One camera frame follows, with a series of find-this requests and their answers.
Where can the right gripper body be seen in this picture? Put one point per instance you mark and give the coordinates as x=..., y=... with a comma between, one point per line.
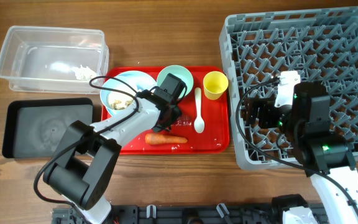
x=258, y=113

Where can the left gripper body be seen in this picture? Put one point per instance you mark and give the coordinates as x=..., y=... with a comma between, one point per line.
x=168, y=117

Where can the orange carrot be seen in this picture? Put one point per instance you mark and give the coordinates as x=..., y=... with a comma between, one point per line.
x=156, y=139

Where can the white plastic spoon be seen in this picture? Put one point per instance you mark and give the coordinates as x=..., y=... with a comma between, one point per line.
x=199, y=122

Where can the mint green bowl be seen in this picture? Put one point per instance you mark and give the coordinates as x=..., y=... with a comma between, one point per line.
x=179, y=71

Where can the yellow plastic cup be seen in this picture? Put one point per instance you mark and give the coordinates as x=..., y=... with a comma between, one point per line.
x=215, y=84

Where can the white tissue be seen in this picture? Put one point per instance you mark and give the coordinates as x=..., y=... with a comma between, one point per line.
x=83, y=73

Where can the red snack wrapper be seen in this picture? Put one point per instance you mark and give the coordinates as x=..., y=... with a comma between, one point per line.
x=183, y=120

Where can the light blue plate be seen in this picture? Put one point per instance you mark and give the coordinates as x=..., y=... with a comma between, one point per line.
x=138, y=81

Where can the rice and food scraps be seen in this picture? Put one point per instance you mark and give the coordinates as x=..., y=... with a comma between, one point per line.
x=118, y=101

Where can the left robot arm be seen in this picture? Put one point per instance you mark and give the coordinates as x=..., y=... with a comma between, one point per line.
x=83, y=163

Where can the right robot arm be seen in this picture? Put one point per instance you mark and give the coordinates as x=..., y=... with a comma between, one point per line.
x=321, y=153

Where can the grey dishwasher rack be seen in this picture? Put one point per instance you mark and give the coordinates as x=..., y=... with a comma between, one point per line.
x=320, y=44

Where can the black waste tray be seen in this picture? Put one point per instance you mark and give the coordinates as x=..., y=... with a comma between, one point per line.
x=35, y=127

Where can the red plastic tray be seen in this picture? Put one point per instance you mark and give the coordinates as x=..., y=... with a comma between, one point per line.
x=215, y=137

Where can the clear plastic bin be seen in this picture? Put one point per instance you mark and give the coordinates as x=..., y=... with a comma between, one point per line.
x=39, y=59

